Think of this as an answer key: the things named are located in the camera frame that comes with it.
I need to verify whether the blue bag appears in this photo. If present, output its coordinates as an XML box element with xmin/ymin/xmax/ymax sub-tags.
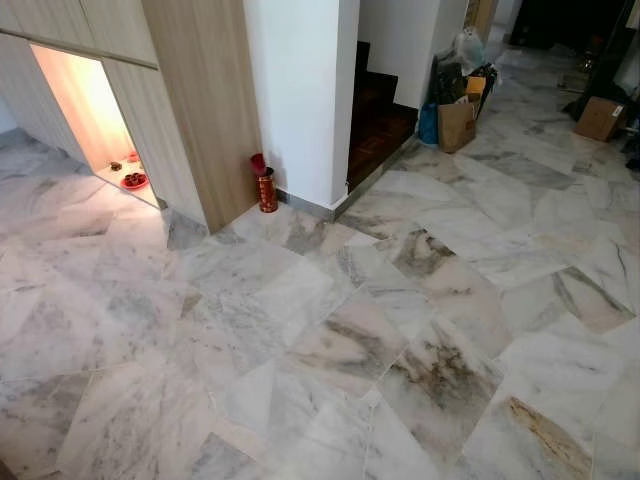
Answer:
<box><xmin>417</xmin><ymin>102</ymin><xmax>441</xmax><ymax>147</ymax></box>

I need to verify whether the light wooden wall cabinet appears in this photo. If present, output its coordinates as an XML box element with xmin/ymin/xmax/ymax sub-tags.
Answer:
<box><xmin>0</xmin><ymin>0</ymin><xmax>263</xmax><ymax>233</ymax></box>

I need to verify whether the cardboard box white label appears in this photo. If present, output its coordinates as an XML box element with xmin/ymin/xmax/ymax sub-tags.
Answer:
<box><xmin>574</xmin><ymin>96</ymin><xmax>628</xmax><ymax>143</ymax></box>

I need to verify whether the red patterned metal canister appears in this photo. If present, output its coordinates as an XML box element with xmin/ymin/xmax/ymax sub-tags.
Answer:
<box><xmin>257</xmin><ymin>168</ymin><xmax>279</xmax><ymax>214</ymax></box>

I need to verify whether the black bag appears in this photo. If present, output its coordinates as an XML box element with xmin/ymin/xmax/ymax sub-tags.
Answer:
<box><xmin>432</xmin><ymin>60</ymin><xmax>473</xmax><ymax>104</ymax></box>

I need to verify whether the dark wooden staircase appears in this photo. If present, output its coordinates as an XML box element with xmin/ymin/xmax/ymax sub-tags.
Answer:
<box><xmin>347</xmin><ymin>40</ymin><xmax>419</xmax><ymax>191</ymax></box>

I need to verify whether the brown paper bag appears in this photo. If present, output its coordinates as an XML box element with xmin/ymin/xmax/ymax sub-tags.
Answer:
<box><xmin>437</xmin><ymin>97</ymin><xmax>477</xmax><ymax>154</ymax></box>

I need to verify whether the black furniture stand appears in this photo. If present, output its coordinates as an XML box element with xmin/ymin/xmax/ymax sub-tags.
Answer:
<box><xmin>563</xmin><ymin>0</ymin><xmax>640</xmax><ymax>121</ymax></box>

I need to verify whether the white plastic bag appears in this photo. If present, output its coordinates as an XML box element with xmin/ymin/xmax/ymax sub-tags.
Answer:
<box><xmin>455</xmin><ymin>28</ymin><xmax>488</xmax><ymax>73</ymax></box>

